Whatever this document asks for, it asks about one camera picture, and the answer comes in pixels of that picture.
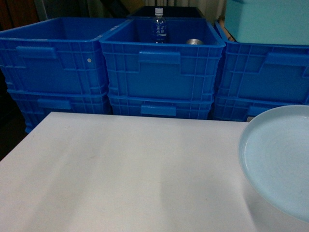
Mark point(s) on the blue crate with bottle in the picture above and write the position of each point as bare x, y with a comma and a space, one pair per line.
139, 67

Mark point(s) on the teal plastic bin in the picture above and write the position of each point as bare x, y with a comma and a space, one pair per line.
268, 21

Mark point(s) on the silver metal can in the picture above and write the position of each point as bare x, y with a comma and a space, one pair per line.
194, 42

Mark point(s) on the blue crate under teal bin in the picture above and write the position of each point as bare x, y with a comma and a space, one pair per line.
263, 72

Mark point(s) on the lower middle blue crate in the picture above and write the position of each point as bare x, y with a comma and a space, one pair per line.
136, 106

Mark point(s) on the lower right blue crate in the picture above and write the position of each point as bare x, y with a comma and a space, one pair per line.
239, 109

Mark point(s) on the clear water bottle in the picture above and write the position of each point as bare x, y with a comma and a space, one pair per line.
159, 29

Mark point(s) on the light blue round tray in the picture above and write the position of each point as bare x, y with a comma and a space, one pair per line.
273, 154

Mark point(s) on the lower far left crate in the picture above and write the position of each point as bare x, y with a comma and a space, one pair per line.
35, 106

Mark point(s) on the far left blue crate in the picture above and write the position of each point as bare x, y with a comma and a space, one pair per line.
61, 56

